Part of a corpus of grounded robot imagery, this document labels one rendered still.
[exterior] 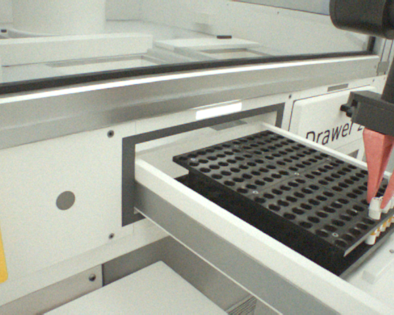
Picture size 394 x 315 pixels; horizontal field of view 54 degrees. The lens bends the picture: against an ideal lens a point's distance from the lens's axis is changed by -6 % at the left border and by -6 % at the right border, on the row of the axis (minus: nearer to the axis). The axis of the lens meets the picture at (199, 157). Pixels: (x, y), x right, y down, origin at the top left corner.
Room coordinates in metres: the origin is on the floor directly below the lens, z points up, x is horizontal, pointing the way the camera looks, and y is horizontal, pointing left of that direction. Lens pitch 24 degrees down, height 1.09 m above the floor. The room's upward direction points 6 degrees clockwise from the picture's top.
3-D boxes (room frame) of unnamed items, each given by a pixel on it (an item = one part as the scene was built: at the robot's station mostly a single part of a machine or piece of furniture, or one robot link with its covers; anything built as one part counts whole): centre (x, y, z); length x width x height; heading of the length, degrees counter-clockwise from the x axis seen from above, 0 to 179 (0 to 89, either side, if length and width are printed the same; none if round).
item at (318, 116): (0.72, -0.25, 0.87); 0.29 x 0.02 x 0.11; 135
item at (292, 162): (0.41, -0.11, 0.87); 0.22 x 0.18 x 0.06; 45
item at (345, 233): (0.34, -0.18, 0.90); 0.18 x 0.02 x 0.01; 135
